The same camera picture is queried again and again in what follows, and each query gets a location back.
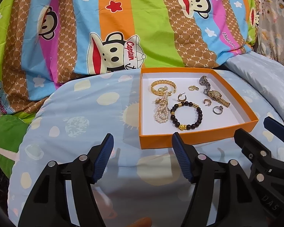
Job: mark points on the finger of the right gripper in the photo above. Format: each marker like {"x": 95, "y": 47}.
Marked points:
{"x": 274, "y": 127}
{"x": 255, "y": 151}

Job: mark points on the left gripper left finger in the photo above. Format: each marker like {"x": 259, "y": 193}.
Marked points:
{"x": 59, "y": 185}

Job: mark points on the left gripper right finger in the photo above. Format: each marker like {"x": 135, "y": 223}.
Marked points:
{"x": 222, "y": 194}

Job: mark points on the gold wristwatch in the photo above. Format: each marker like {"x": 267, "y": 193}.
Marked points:
{"x": 216, "y": 96}

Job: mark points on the silver wristwatch dark dial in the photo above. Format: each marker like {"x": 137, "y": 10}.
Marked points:
{"x": 204, "y": 82}

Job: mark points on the gold hoop earring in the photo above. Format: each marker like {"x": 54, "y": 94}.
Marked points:
{"x": 181, "y": 97}
{"x": 193, "y": 88}

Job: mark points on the gold dangling earring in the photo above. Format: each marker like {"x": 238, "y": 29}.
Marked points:
{"x": 163, "y": 90}

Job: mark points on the gold chain bangle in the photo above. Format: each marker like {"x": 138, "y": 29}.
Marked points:
{"x": 162, "y": 86}

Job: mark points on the left hand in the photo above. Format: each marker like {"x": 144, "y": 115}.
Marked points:
{"x": 143, "y": 222}

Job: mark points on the pale blue pillow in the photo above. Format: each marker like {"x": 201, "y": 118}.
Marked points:
{"x": 264, "y": 74}

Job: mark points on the orange cardboard tray box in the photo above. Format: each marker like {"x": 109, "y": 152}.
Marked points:
{"x": 199, "y": 119}

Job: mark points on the light blue planet blanket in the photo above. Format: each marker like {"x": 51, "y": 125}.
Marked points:
{"x": 136, "y": 183}

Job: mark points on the grey floral bedsheet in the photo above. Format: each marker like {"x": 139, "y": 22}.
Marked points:
{"x": 270, "y": 38}

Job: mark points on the colourful monkey cartoon quilt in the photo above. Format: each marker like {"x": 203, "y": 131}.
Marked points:
{"x": 47, "y": 43}

